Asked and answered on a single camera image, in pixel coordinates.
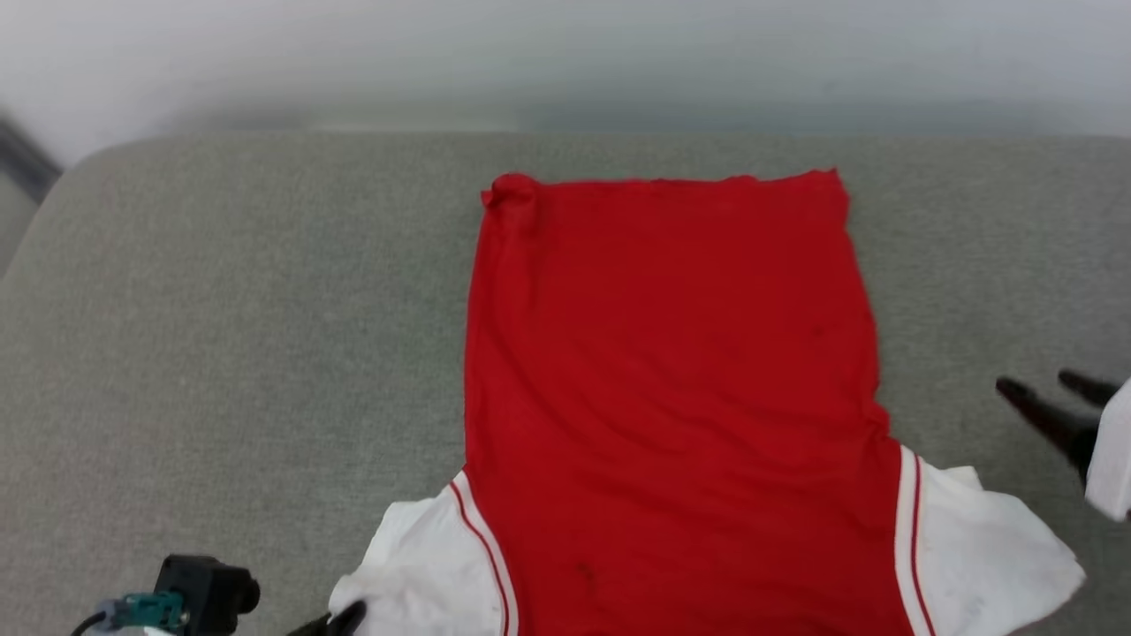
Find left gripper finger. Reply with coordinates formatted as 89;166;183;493
287;599;368;636

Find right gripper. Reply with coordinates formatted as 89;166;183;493
997;370;1131;522

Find red and white shirt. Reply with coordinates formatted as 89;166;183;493
329;168;1086;636

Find dark grey metal bar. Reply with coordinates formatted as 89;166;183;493
0;115;63;204

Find teal camera cable connector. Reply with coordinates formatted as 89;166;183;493
71;590;186;636

